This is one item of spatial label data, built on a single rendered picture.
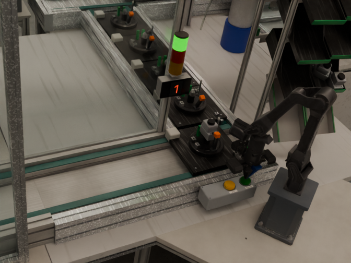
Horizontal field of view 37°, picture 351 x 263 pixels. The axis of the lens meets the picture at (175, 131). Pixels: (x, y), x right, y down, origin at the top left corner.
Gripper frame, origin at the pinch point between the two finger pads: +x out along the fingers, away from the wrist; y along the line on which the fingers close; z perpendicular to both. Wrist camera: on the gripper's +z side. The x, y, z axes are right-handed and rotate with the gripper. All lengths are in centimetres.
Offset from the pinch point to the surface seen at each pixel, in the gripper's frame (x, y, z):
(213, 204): 8.6, 14.8, -3.6
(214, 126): -7.4, 4.5, 19.4
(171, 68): -27.4, 19.6, 32.3
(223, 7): 11, -77, 138
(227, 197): 6.8, 9.3, -3.7
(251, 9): -11, -62, 94
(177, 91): -18.0, 16.4, 30.4
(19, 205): -12, 82, 0
